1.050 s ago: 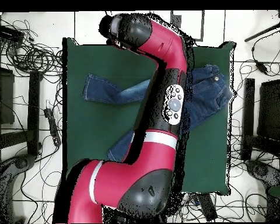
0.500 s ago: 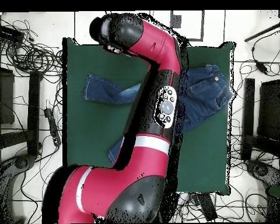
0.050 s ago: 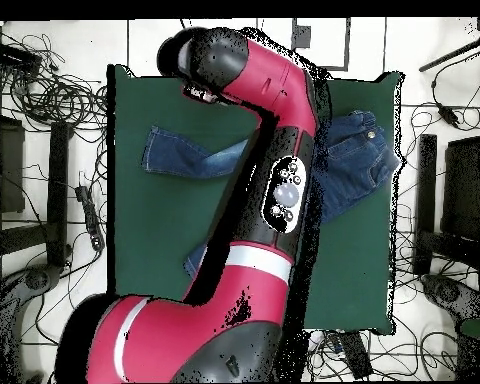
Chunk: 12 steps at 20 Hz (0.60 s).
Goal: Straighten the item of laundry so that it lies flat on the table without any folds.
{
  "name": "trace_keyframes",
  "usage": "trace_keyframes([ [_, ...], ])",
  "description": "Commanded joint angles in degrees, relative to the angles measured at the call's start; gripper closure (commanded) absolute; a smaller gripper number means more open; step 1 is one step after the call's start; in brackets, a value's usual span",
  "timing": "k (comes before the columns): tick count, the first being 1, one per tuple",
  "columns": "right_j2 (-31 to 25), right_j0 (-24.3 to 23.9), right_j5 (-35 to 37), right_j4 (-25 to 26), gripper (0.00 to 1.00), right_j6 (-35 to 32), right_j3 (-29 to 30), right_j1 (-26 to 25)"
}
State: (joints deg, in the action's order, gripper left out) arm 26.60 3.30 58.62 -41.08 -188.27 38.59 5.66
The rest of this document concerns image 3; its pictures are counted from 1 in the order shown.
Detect dark square case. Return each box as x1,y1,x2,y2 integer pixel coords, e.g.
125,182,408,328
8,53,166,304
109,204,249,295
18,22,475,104
440,134,480,241
0,113,26,214

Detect blue denim jeans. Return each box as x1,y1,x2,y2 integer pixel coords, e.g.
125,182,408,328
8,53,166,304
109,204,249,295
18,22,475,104
140,110,402,281

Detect black power adapter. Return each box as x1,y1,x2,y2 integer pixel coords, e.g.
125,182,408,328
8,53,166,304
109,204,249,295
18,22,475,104
436,104,460,128

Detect black flat box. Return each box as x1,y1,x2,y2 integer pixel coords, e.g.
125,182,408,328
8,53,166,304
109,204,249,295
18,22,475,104
0,40,44,68

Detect black cable tangle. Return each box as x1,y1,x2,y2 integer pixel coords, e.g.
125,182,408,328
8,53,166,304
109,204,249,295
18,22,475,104
0,23,109,133

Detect grey square frame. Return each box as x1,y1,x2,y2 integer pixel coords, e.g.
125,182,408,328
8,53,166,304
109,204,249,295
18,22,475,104
289,17,351,72

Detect black power strip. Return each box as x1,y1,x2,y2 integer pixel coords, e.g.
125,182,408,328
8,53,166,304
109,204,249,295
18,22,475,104
74,184,106,252
337,330,374,379

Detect grey wheeled stand leg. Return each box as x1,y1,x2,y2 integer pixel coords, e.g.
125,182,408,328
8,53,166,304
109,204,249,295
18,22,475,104
0,263,63,383
419,273,480,321

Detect dark green table cloth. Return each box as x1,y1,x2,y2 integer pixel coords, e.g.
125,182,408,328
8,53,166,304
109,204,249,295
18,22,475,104
105,63,405,339

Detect black tripod leg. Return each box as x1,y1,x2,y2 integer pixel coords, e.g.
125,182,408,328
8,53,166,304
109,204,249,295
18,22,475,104
418,37,480,73

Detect black stand bar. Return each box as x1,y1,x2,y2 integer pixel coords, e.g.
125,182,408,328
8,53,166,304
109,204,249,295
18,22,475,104
45,120,74,268
416,133,438,237

